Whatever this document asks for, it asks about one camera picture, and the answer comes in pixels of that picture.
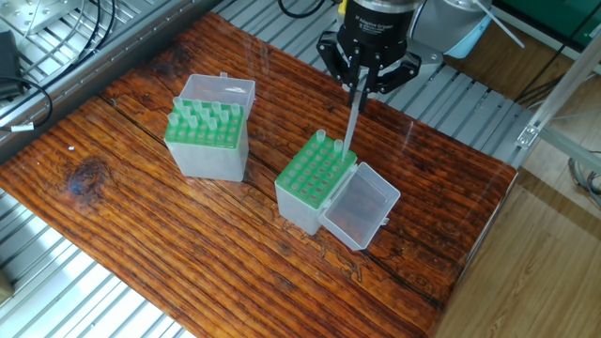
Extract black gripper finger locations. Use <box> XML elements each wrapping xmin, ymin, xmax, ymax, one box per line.
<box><xmin>316</xmin><ymin>33</ymin><xmax>369</xmax><ymax>95</ymax></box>
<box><xmin>368</xmin><ymin>52</ymin><xmax>424</xmax><ymax>97</ymax></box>

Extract aluminium frame post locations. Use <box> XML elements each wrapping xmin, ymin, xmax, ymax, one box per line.
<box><xmin>515</xmin><ymin>38</ymin><xmax>601</xmax><ymax>175</ymax></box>

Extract black box device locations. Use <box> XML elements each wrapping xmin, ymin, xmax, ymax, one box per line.
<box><xmin>0</xmin><ymin>31</ymin><xmax>22</xmax><ymax>98</ymax></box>

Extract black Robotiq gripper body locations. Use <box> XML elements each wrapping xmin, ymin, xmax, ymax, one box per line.
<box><xmin>338</xmin><ymin>8</ymin><xmax>410</xmax><ymax>69</ymax></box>

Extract clear green-rack pipette tip box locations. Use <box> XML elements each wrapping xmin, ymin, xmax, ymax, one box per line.
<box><xmin>164</xmin><ymin>73</ymin><xmax>256</xmax><ymax>181</ymax></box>
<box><xmin>275</xmin><ymin>130</ymin><xmax>402</xmax><ymax>253</ymax></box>

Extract thin black cable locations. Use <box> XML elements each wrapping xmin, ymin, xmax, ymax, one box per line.
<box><xmin>0</xmin><ymin>77</ymin><xmax>57</xmax><ymax>128</ymax></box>

